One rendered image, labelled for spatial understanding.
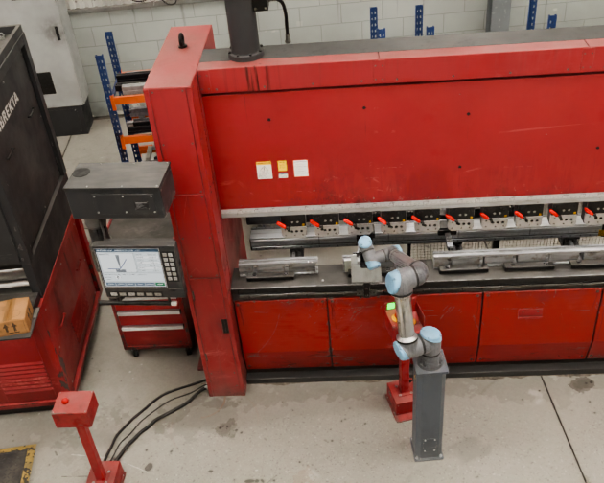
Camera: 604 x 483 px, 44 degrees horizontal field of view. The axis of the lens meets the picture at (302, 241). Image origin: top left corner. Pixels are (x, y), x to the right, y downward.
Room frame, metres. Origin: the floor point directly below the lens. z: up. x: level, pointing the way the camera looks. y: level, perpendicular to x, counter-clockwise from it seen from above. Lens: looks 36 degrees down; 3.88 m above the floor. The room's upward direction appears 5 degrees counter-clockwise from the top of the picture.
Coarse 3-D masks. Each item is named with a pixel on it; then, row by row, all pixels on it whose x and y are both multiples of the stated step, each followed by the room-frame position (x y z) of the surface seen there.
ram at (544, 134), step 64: (256, 128) 3.73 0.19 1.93; (320, 128) 3.70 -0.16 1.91; (384, 128) 3.67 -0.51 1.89; (448, 128) 3.64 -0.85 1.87; (512, 128) 3.61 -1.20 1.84; (576, 128) 3.58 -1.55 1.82; (256, 192) 3.73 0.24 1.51; (320, 192) 3.70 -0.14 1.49; (384, 192) 3.67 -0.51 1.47; (448, 192) 3.63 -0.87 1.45; (512, 192) 3.60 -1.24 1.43; (576, 192) 3.57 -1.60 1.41
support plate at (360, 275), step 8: (352, 256) 3.69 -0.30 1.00; (352, 264) 3.61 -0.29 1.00; (352, 272) 3.54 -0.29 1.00; (360, 272) 3.53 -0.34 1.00; (368, 272) 3.52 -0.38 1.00; (376, 272) 3.51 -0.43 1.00; (352, 280) 3.46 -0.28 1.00; (360, 280) 3.46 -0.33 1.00; (368, 280) 3.45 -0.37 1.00; (376, 280) 3.44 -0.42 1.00
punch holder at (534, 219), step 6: (522, 204) 3.60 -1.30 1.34; (528, 204) 3.59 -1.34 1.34; (534, 204) 3.59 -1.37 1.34; (540, 204) 3.59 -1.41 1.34; (516, 210) 3.62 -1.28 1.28; (522, 210) 3.60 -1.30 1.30; (528, 210) 3.59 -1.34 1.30; (534, 210) 3.59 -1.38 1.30; (540, 210) 3.59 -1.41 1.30; (516, 216) 3.61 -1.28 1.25; (528, 216) 3.59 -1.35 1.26; (534, 216) 3.59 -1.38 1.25; (540, 216) 3.59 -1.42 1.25; (516, 222) 3.60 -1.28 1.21; (522, 222) 3.59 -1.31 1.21; (528, 222) 3.59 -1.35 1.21; (534, 222) 3.59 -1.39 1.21; (540, 222) 3.58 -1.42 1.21
